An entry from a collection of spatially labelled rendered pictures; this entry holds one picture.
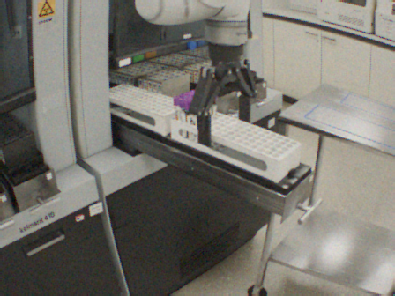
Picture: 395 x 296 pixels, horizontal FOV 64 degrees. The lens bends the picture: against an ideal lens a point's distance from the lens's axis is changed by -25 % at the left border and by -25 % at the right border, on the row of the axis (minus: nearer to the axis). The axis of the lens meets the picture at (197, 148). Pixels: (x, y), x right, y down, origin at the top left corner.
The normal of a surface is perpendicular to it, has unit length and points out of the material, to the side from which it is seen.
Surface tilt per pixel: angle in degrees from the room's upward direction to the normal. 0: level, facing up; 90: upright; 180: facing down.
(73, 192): 90
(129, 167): 90
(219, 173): 90
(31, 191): 90
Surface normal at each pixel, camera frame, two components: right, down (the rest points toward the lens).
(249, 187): -0.68, 0.34
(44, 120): 0.73, 0.30
